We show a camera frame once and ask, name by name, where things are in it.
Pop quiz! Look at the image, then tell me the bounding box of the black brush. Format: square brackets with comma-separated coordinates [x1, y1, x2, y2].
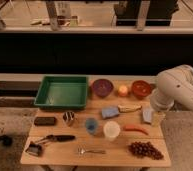
[25, 142, 42, 156]

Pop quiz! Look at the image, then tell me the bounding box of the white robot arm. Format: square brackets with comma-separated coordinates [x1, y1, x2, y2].
[149, 65, 193, 112]

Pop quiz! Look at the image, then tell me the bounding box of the green plastic tray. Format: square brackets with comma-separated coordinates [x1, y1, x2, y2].
[34, 76, 88, 109]

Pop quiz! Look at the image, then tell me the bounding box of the grey blue cloth piece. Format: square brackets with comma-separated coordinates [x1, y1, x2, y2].
[142, 107, 154, 123]

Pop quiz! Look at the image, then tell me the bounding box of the red chili pepper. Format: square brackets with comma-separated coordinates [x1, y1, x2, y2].
[123, 125, 149, 135]

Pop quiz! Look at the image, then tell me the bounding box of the red bowl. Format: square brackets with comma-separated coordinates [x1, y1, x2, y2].
[131, 80, 152, 99]

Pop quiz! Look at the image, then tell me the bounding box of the dark grape bunch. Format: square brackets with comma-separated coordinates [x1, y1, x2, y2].
[129, 142, 164, 160]

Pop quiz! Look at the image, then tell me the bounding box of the wooden table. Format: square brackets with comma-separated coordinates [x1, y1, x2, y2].
[20, 79, 172, 168]

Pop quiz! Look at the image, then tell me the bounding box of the orange round fruit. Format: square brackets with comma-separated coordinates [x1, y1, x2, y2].
[118, 85, 129, 97]

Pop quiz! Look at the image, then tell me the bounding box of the white plastic cup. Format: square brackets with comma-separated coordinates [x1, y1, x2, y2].
[103, 121, 121, 141]

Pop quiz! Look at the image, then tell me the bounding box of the blue sponge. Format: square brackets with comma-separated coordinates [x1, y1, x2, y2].
[101, 106, 119, 119]

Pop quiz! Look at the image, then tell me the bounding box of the purple bowl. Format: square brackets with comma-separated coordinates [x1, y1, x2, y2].
[91, 79, 114, 98]

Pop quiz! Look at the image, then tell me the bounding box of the blue plastic cup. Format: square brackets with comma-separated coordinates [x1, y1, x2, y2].
[85, 118, 98, 135]

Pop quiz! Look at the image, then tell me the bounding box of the metal fork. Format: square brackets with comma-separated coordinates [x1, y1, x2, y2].
[77, 148, 106, 154]

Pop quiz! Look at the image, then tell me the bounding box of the black rectangular block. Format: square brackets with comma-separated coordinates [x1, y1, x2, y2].
[34, 117, 56, 126]

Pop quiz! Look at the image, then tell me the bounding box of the black object on floor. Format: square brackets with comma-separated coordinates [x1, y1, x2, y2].
[0, 135, 13, 146]

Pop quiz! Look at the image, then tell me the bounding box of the black handled tool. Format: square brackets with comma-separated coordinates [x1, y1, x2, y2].
[35, 135, 76, 144]

